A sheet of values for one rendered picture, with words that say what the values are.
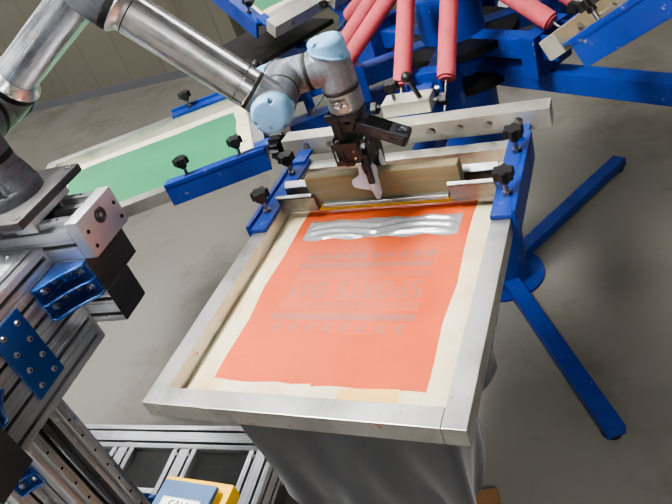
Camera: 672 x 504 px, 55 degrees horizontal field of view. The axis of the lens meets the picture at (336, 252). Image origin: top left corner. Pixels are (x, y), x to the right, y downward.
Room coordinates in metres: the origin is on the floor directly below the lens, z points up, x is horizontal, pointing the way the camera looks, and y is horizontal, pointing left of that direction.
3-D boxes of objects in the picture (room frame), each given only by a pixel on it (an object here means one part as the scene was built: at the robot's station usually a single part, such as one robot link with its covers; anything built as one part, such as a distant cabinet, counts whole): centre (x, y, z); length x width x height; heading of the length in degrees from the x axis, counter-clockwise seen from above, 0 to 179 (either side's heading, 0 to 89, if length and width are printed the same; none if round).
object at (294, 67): (1.26, -0.03, 1.30); 0.11 x 0.11 x 0.08; 72
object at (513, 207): (1.11, -0.40, 0.97); 0.30 x 0.05 x 0.07; 148
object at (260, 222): (1.40, 0.07, 0.97); 0.30 x 0.05 x 0.07; 148
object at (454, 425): (1.05, -0.04, 0.97); 0.79 x 0.58 x 0.04; 148
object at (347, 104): (1.24, -0.13, 1.23); 0.08 x 0.08 x 0.05
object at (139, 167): (1.98, 0.31, 1.05); 1.08 x 0.61 x 0.23; 88
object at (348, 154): (1.25, -0.12, 1.15); 0.09 x 0.08 x 0.12; 58
